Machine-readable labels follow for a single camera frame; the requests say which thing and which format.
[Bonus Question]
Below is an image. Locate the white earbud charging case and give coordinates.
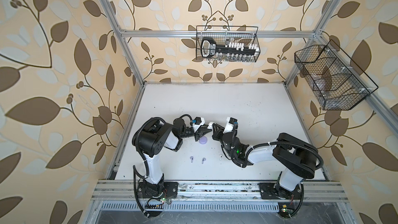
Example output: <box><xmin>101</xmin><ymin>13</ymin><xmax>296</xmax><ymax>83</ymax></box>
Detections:
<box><xmin>207</xmin><ymin>122</ymin><xmax>215</xmax><ymax>130</ymax></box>

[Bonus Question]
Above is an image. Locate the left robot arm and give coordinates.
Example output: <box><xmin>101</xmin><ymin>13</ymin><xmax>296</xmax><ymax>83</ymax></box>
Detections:
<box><xmin>132</xmin><ymin>114</ymin><xmax>212</xmax><ymax>186</ymax></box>

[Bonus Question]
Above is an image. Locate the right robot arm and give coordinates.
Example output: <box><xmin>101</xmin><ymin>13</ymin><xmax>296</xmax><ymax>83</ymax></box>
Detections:
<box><xmin>209</xmin><ymin>122</ymin><xmax>324</xmax><ymax>192</ymax></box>

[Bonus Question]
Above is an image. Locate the purple earbud charging case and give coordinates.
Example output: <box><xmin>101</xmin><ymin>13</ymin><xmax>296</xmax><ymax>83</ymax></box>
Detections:
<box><xmin>199</xmin><ymin>136</ymin><xmax>208</xmax><ymax>145</ymax></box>

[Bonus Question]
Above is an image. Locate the black tool with white parts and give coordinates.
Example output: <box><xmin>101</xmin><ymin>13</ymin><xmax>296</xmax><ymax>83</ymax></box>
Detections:
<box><xmin>200</xmin><ymin>37</ymin><xmax>260</xmax><ymax>58</ymax></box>

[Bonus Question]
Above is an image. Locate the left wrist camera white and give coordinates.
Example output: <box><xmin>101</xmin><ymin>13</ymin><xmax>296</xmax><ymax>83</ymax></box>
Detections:
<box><xmin>192</xmin><ymin>117</ymin><xmax>205</xmax><ymax>126</ymax></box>

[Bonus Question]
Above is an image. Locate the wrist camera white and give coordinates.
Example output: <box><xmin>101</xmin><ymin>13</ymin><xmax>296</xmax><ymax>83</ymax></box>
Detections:
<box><xmin>224</xmin><ymin>117</ymin><xmax>237</xmax><ymax>133</ymax></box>
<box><xmin>192</xmin><ymin>117</ymin><xmax>205</xmax><ymax>126</ymax></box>

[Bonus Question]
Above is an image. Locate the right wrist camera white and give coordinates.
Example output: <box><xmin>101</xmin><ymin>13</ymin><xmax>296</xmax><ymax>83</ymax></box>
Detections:
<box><xmin>224</xmin><ymin>117</ymin><xmax>237</xmax><ymax>133</ymax></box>

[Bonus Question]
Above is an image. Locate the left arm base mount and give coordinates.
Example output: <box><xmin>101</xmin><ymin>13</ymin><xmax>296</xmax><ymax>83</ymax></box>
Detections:
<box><xmin>134</xmin><ymin>180</ymin><xmax>179</xmax><ymax>218</ymax></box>

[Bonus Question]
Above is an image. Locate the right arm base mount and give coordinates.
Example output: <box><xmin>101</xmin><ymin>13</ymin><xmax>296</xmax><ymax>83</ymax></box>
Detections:
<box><xmin>258</xmin><ymin>183</ymin><xmax>304</xmax><ymax>219</ymax></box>

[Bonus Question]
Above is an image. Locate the black wire basket back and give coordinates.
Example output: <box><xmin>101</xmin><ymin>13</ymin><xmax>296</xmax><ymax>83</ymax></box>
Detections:
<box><xmin>195</xmin><ymin>25</ymin><xmax>261</xmax><ymax>63</ymax></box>

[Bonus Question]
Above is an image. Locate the black wire basket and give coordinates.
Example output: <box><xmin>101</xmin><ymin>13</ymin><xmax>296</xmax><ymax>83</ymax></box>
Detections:
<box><xmin>294</xmin><ymin>40</ymin><xmax>378</xmax><ymax>111</ymax></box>
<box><xmin>195</xmin><ymin>25</ymin><xmax>261</xmax><ymax>63</ymax></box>

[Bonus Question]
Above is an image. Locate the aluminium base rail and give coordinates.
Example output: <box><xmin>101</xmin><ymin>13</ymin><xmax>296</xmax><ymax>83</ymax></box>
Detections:
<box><xmin>91</xmin><ymin>180</ymin><xmax>348</xmax><ymax>213</ymax></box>

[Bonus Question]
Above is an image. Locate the aluminium frame back bar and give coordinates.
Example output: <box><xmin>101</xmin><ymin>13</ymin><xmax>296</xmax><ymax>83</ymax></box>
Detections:
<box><xmin>119</xmin><ymin>29</ymin><xmax>316</xmax><ymax>38</ymax></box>

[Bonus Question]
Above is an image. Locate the black wire basket right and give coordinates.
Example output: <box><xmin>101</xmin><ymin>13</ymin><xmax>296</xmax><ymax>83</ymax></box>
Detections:
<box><xmin>294</xmin><ymin>40</ymin><xmax>378</xmax><ymax>111</ymax></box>

